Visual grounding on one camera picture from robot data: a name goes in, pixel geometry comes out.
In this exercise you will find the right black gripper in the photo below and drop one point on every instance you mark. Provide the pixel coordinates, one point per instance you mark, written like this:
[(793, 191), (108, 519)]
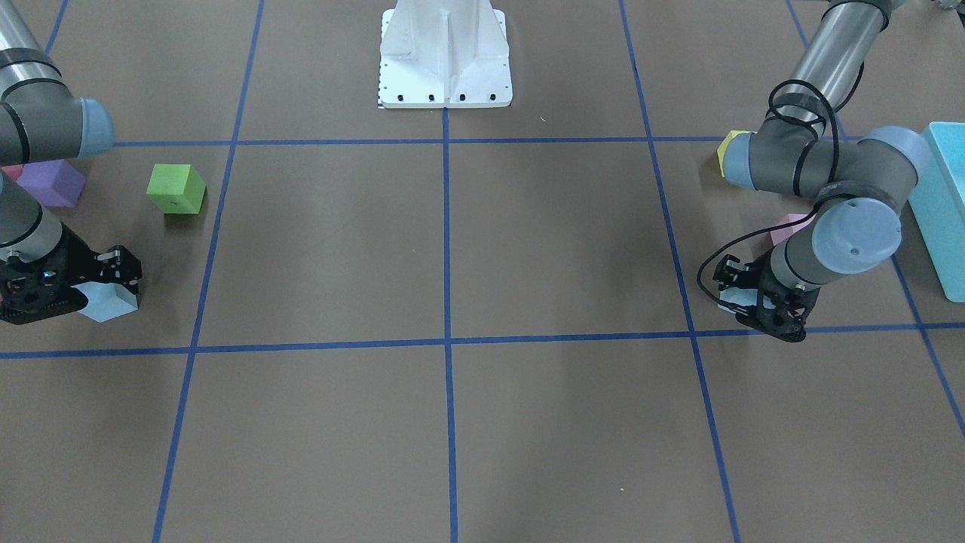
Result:
[(78, 260)]

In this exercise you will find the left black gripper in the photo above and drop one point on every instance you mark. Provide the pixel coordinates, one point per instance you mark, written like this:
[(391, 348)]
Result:
[(758, 281)]

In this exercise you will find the light blue block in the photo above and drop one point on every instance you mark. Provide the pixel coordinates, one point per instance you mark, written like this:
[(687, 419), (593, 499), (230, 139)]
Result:
[(106, 301), (740, 302)]

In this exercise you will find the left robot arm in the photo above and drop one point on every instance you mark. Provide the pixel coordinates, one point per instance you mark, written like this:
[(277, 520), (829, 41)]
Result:
[(857, 190)]

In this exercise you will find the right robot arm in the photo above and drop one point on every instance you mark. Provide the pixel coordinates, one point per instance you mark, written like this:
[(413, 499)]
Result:
[(41, 120)]

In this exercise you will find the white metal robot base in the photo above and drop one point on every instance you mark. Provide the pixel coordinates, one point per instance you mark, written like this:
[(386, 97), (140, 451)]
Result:
[(444, 54)]

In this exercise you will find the pink foam block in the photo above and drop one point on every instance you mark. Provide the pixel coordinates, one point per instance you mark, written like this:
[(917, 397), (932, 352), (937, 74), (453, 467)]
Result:
[(789, 225)]

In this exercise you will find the purple block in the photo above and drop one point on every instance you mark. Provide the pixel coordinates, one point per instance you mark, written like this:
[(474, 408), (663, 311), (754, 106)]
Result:
[(53, 183)]

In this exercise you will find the maroon block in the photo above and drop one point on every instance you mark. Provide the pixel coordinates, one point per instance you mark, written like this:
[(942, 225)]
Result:
[(13, 171)]

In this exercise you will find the yellow foam block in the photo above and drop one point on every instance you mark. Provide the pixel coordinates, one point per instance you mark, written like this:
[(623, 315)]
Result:
[(724, 145)]

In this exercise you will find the green foam block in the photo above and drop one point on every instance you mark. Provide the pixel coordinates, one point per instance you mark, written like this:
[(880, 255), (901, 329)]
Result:
[(176, 188)]

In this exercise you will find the turquoise foam box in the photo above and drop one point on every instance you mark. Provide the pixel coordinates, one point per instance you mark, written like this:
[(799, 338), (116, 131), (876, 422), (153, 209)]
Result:
[(938, 205)]

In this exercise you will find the brown paper table mat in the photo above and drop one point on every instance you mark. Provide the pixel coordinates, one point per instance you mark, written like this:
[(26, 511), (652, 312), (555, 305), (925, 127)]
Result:
[(465, 325)]

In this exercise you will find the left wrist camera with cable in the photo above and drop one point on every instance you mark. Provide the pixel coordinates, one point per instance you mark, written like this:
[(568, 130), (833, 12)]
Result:
[(798, 151)]

